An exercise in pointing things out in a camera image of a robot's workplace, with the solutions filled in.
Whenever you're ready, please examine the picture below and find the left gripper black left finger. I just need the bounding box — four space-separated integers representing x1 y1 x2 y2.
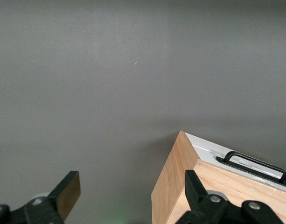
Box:
0 171 81 224

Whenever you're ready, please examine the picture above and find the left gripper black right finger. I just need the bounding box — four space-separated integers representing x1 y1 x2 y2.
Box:
177 169 282 224

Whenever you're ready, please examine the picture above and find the wooden drawer with white front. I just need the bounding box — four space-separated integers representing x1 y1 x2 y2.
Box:
184 132 286 189

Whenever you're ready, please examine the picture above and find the black metal drawer handle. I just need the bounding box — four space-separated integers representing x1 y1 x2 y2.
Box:
216 151 286 185

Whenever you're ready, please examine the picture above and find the light wooden cabinet box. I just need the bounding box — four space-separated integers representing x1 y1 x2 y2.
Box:
151 130 286 224

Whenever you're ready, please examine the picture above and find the grey table mat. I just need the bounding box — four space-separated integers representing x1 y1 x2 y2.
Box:
0 0 286 224

